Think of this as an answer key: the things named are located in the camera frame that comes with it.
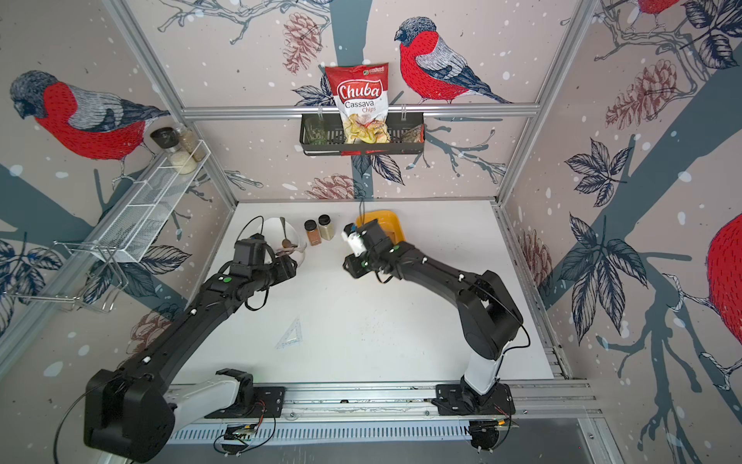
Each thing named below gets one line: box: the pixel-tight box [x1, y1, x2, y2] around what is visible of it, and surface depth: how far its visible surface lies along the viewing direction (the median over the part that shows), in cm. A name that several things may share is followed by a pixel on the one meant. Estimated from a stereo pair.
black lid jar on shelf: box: [149, 126, 180, 149], surface depth 80 cm
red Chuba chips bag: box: [324, 62, 392, 145], surface depth 84 cm
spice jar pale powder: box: [317, 213, 336, 241], surface depth 105 cm
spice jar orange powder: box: [304, 219, 322, 247], surface depth 103 cm
